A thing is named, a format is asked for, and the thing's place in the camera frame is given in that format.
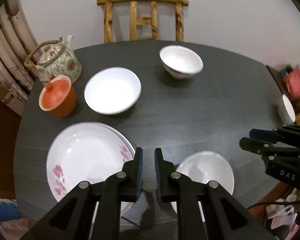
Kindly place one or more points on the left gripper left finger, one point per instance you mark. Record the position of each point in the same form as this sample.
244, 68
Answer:
92, 211

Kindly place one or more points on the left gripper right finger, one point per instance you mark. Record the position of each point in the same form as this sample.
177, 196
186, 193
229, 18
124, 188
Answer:
205, 211

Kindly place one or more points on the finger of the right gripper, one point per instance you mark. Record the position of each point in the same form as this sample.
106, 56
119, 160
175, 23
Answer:
267, 149
287, 135

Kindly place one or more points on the white plate pink flowers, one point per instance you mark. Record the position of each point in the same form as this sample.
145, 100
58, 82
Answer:
83, 151

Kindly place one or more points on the plain white deep bowl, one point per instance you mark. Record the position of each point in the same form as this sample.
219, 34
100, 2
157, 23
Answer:
205, 166

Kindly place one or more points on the wide white pink-patterned bowl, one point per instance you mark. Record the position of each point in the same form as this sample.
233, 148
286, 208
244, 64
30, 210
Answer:
112, 91

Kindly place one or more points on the white bowl red flower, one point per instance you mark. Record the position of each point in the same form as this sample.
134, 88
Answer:
180, 62

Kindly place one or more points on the large white peony plate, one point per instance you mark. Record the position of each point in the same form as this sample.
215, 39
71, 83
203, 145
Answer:
129, 153

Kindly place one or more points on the small white cup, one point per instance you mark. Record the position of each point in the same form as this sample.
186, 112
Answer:
286, 110

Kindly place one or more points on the red cloth bag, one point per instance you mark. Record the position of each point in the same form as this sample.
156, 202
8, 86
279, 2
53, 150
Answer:
292, 82

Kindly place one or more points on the orange lidded tea cup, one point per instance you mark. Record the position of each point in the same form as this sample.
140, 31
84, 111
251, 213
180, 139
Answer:
58, 97

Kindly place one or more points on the blue foam mat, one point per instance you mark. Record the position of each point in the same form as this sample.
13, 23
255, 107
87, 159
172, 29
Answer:
8, 210

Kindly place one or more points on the brown wooden door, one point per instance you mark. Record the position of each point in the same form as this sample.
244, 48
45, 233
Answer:
9, 127

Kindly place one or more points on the floral ceramic teapot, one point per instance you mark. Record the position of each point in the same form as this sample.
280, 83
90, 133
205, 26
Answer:
53, 58

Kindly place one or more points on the bamboo wooden chair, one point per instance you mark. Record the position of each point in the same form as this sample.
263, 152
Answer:
137, 21

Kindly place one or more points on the beige patterned curtain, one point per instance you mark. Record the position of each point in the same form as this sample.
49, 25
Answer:
16, 42

